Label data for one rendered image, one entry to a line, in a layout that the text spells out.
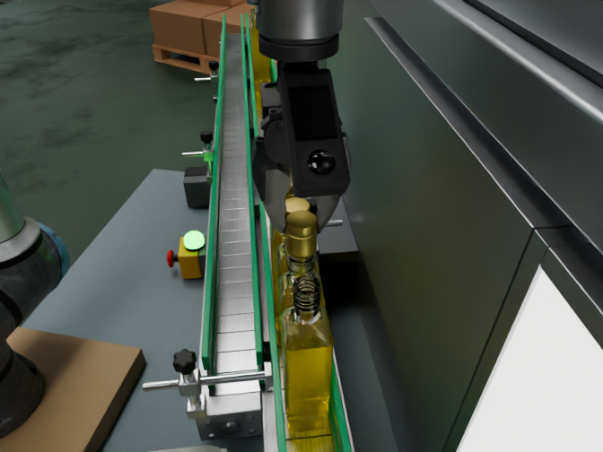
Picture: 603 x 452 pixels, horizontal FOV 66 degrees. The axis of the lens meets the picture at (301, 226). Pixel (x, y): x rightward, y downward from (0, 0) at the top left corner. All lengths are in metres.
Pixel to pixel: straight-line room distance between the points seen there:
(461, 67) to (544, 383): 0.24
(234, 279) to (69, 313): 0.38
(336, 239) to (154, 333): 0.41
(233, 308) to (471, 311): 0.51
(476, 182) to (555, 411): 0.16
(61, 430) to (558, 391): 0.73
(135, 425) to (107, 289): 0.35
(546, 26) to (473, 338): 0.23
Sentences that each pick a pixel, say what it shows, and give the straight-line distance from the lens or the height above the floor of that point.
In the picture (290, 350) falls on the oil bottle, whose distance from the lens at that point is 0.53.
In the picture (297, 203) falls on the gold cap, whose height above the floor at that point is 1.16.
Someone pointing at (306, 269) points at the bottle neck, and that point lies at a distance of 0.54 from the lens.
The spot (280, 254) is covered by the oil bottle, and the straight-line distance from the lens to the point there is 0.61.
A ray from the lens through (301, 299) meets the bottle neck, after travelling 0.49.
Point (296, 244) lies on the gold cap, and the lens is 0.51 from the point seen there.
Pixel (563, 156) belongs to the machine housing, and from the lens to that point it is 0.30.
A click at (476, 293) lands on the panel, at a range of 0.39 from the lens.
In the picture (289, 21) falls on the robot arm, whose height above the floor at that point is 1.39.
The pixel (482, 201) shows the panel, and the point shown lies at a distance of 0.37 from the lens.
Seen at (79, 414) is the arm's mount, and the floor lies 0.79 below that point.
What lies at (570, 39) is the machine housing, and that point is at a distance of 0.34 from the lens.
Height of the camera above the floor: 1.50
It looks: 39 degrees down
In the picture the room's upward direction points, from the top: straight up
